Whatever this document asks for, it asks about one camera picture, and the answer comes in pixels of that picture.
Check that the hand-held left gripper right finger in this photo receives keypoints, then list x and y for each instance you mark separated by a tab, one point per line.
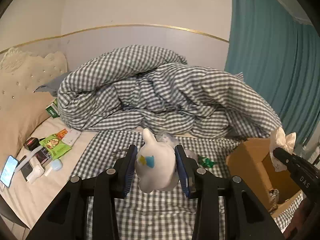
180	170

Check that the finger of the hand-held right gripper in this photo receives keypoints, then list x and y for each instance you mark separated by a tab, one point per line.
283	156

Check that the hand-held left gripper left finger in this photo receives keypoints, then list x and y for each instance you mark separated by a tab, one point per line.
132	166

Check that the white tissue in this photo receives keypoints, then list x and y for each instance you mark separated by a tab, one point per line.
282	137

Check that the white plush toy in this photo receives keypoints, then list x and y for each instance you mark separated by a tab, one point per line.
155	172

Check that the cardboard box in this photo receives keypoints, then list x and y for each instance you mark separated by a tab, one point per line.
247	160

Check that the person's right hand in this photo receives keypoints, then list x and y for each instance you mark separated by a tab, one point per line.
301	217

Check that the green candy wrapper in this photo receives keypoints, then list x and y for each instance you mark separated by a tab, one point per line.
206	161

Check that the grey checked bed cloth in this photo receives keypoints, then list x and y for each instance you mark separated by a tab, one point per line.
105	150

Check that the clear plastic wrapper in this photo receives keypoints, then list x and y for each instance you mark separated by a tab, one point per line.
165	138

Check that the crumpled patterned wrapper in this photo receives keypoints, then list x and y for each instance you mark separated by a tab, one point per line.
273	196

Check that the white pouch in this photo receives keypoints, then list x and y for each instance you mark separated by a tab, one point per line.
71	137

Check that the orange packet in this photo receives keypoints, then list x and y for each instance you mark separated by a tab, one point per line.
62	133

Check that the grey checked duvet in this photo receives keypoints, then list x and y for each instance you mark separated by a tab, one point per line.
175	92

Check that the light blue earbuds case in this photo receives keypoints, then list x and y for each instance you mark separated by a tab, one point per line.
53	166

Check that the green snack packet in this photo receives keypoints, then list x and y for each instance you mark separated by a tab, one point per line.
55	146

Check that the cream bed sheet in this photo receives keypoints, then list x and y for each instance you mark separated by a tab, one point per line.
50	195

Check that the dark printed box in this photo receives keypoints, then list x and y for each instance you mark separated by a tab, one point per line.
43	157

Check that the green and white box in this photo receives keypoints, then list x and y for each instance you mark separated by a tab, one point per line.
52	110

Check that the teal curtain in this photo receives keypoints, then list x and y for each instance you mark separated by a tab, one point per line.
270	55

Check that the small black box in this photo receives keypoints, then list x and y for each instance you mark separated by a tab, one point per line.
31	143

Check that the grey power bank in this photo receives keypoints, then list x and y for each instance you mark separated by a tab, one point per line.
26	170

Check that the blue-grey pillow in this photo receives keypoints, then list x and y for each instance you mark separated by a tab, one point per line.
53	85

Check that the smartphone with lit screen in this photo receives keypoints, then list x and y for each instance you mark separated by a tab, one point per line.
8	171

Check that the cream tufted headboard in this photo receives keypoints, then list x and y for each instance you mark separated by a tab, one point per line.
22	92

